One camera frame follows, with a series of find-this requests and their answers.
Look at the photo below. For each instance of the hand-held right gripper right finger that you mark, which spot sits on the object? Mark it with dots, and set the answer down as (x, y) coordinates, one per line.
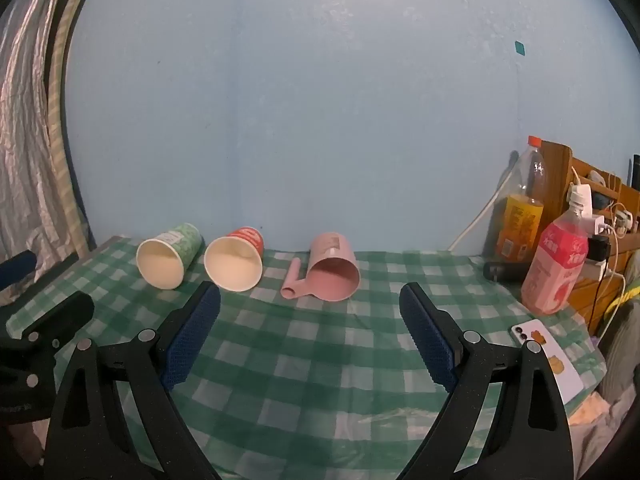
(427, 330)

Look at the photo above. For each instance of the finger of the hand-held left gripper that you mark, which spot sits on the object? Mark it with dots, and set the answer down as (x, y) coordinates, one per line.
(17, 266)
(60, 317)

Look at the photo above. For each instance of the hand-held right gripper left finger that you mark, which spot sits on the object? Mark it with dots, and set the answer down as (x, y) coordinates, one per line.
(192, 330)

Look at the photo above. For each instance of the green patterned paper cup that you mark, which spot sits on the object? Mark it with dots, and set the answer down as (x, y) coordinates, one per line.
(162, 265)

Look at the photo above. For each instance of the red paper cup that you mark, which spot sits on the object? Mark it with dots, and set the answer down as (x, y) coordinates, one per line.
(235, 267)

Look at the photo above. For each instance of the black cylindrical object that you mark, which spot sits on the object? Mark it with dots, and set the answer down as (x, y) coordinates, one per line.
(500, 271)

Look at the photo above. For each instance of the green white checked tablecloth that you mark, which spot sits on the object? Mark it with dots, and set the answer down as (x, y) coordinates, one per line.
(310, 360)

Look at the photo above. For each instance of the silver curtain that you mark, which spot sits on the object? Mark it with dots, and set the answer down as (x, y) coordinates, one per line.
(25, 135)

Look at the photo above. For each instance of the pink drink bottle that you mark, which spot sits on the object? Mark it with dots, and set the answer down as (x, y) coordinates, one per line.
(555, 270)

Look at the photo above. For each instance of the white smartphone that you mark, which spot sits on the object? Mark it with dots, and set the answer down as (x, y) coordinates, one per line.
(565, 375)

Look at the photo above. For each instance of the orange drink bottle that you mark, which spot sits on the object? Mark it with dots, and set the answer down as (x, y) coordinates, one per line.
(522, 220)

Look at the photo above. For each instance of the black charger plug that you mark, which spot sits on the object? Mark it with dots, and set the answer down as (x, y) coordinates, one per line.
(598, 249)

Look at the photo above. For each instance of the white charger plug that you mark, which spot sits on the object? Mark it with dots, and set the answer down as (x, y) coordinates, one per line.
(600, 225)

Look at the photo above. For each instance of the wooden desk organizer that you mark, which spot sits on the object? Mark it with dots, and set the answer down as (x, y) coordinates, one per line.
(557, 165)

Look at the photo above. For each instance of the green wall sticker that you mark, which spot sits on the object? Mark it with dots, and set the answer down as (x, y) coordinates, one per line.
(520, 47)

